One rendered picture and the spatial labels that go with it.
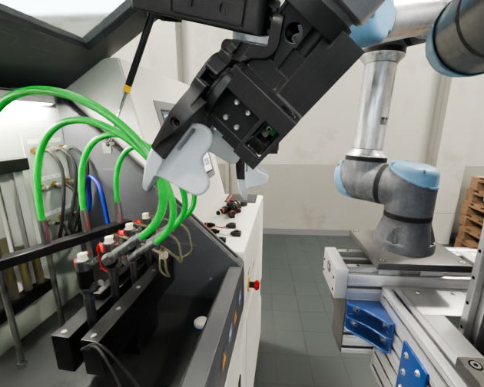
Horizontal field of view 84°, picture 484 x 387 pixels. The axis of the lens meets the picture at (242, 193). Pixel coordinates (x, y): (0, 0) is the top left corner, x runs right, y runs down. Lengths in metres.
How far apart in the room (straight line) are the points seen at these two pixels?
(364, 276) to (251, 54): 0.69
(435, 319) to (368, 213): 2.93
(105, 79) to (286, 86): 0.76
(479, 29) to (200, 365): 0.57
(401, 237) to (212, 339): 0.53
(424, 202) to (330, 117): 2.62
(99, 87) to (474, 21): 0.86
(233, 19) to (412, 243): 0.71
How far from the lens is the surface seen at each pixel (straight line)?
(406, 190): 0.79
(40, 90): 0.57
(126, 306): 0.69
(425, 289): 0.89
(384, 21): 0.52
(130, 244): 0.52
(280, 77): 0.22
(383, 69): 0.88
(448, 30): 0.32
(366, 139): 0.86
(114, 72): 0.92
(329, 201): 3.48
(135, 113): 0.89
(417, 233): 0.82
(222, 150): 0.31
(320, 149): 3.34
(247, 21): 0.22
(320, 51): 0.21
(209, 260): 0.86
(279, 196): 3.36
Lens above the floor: 1.37
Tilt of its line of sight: 15 degrees down
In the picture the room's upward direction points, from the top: straight up
